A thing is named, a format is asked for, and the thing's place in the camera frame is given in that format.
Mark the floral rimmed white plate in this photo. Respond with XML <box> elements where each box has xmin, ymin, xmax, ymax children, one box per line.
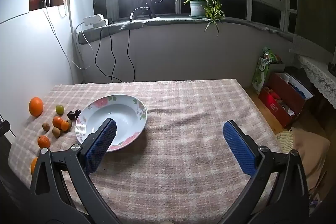
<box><xmin>75</xmin><ymin>94</ymin><xmax>147</xmax><ymax>152</ymax></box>

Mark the potted spider plant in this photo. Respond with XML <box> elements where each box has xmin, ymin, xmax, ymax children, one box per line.
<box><xmin>175</xmin><ymin>0</ymin><xmax>226</xmax><ymax>35</ymax></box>

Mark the grey-green sill cloth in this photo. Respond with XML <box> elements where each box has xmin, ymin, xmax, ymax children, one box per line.
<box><xmin>74</xmin><ymin>17</ymin><xmax>297</xmax><ymax>45</ymax></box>

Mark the white cable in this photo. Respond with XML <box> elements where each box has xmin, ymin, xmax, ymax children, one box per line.
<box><xmin>42</xmin><ymin>0</ymin><xmax>92</xmax><ymax>69</ymax></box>

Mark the yellow striped cloth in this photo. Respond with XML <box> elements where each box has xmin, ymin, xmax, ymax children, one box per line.
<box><xmin>276</xmin><ymin>130</ymin><xmax>294</xmax><ymax>153</ymax></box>

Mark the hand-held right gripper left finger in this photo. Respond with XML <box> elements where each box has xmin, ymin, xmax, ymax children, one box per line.
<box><xmin>30</xmin><ymin>118</ymin><xmax>117</xmax><ymax>224</ymax></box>

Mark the pink plaid blanket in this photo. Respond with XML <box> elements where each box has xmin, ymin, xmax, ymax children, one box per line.
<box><xmin>8</xmin><ymin>79</ymin><xmax>282</xmax><ymax>224</ymax></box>

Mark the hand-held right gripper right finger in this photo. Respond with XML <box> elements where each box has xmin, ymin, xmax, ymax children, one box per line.
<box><xmin>223</xmin><ymin>120</ymin><xmax>310</xmax><ymax>224</ymax></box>

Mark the brown cushion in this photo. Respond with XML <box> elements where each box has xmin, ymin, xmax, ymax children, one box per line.
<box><xmin>289</xmin><ymin>127</ymin><xmax>331</xmax><ymax>190</ymax></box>

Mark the white power strip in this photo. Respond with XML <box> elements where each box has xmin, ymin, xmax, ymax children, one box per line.
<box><xmin>83</xmin><ymin>14</ymin><xmax>109</xmax><ymax>28</ymax></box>

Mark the large orange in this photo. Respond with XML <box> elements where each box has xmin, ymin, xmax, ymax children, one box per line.
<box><xmin>29</xmin><ymin>97</ymin><xmax>44</xmax><ymax>117</ymax></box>

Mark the black cable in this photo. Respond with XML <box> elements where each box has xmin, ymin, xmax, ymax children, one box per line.
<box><xmin>94</xmin><ymin>23</ymin><xmax>122</xmax><ymax>83</ymax></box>
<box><xmin>127</xmin><ymin>7</ymin><xmax>147</xmax><ymax>82</ymax></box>

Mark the green snack bag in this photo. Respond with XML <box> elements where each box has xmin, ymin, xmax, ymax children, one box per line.
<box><xmin>252</xmin><ymin>47</ymin><xmax>277</xmax><ymax>94</ymax></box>

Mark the tangerine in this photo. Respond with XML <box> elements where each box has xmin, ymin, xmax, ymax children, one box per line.
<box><xmin>52</xmin><ymin>116</ymin><xmax>64</xmax><ymax>129</ymax></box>
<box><xmin>30</xmin><ymin>157</ymin><xmax>39</xmax><ymax>176</ymax></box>
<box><xmin>37</xmin><ymin>135</ymin><xmax>50</xmax><ymax>149</ymax></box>

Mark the white lace cloth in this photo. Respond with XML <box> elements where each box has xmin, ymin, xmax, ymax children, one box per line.
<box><xmin>289</xmin><ymin>35</ymin><xmax>336</xmax><ymax>109</ymax></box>

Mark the red cardboard box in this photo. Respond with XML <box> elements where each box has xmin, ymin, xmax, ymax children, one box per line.
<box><xmin>259</xmin><ymin>72</ymin><xmax>314</xmax><ymax>128</ymax></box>

